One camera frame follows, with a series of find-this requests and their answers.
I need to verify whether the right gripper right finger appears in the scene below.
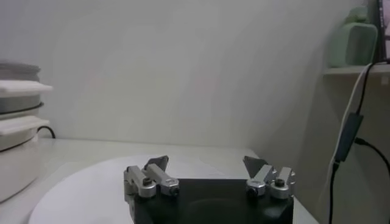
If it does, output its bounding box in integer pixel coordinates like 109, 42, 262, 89
243, 155, 296, 200

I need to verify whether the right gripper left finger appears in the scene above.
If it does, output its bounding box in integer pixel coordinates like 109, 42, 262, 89
123, 155, 180, 198

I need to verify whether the white round plate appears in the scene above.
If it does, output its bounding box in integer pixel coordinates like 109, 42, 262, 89
29, 155, 254, 224

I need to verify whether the white shelf desk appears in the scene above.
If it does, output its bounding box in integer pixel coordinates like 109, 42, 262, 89
322, 63, 390, 224

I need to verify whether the white electric cooker pot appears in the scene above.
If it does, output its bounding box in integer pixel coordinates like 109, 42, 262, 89
0, 115, 51, 203

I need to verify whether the mint green appliance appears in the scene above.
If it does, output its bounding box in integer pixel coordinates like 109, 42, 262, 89
328, 5, 378, 68

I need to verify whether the black framed screen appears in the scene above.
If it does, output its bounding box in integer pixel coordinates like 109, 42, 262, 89
375, 0, 390, 63

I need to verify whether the black cable with inline adapter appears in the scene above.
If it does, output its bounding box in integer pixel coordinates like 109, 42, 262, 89
328, 62, 390, 224

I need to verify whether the white cable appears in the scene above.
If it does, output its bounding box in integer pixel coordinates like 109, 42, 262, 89
327, 62, 374, 224

